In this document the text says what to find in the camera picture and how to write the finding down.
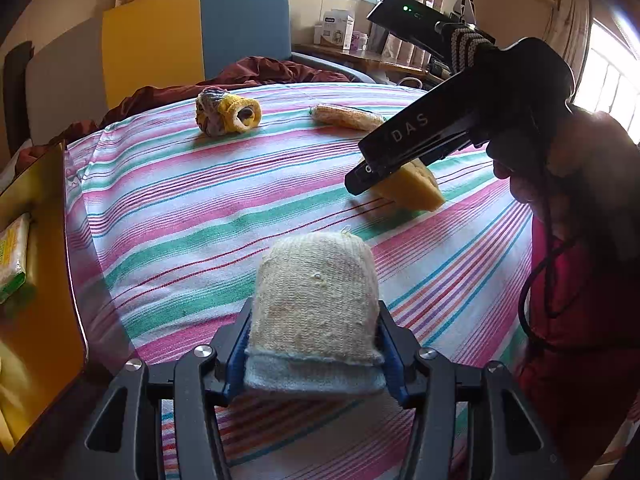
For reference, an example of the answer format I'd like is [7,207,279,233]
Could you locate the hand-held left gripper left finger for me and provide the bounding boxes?
[75,297,256,480]

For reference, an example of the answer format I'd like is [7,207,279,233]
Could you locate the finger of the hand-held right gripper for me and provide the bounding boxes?
[344,157,426,197]

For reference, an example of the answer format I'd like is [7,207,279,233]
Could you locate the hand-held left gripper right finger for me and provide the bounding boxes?
[377,300,568,480]

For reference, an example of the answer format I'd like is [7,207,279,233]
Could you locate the yellow sponge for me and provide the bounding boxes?
[372,159,447,212]

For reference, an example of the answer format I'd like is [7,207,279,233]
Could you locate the cream knitted sock roll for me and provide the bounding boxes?
[243,231,388,398]

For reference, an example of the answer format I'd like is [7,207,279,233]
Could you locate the yellow label cracker packet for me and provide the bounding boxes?
[0,212,33,306]

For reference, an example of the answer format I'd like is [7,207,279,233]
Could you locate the person's right hand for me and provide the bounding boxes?
[487,110,640,221]

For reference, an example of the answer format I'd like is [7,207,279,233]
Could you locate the silver cracker packet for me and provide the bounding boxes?
[307,102,388,132]

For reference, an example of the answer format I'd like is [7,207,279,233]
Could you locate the window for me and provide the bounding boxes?
[575,25,640,126]

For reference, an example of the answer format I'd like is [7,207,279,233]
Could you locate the wooden desk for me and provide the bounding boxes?
[295,42,451,91]

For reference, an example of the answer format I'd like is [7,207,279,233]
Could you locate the maroon blanket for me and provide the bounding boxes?
[15,56,353,171]

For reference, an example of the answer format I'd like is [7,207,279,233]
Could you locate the multicolour sock roll yellow cuff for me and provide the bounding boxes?
[195,87,262,138]

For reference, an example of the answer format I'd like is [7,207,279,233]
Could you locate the white cardboard box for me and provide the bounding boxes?
[314,9,356,51]

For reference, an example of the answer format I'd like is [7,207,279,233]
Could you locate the striped bed sheet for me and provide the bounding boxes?
[62,80,536,480]

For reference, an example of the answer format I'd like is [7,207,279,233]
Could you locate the grey yellow blue headboard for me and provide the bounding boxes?
[25,0,293,151]

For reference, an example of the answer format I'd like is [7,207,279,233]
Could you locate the grey bed frame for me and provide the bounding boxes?
[291,51,376,84]

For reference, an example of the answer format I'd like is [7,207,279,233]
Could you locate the black cable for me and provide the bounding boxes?
[517,125,601,356]

